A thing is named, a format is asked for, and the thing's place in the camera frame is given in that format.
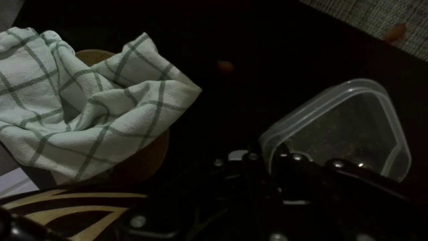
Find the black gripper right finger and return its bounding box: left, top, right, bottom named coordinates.
left=270, top=143, right=418, bottom=241

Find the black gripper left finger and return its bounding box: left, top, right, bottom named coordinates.
left=195, top=150, right=274, bottom=241

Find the brown round vessel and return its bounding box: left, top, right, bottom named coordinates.
left=72, top=48, right=171, bottom=184

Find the orange food crumb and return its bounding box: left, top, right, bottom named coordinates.
left=216, top=59, right=237, bottom=75
left=381, top=20, right=409, bottom=44

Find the black table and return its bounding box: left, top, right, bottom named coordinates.
left=12, top=0, right=428, bottom=241

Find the white green checkered cloth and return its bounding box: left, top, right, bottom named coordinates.
left=0, top=25, right=203, bottom=186

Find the grey placemat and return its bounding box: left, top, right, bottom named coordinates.
left=298, top=0, right=428, bottom=64

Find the patterned wooden bowl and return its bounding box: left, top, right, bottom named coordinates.
left=0, top=186, right=151, bottom=241

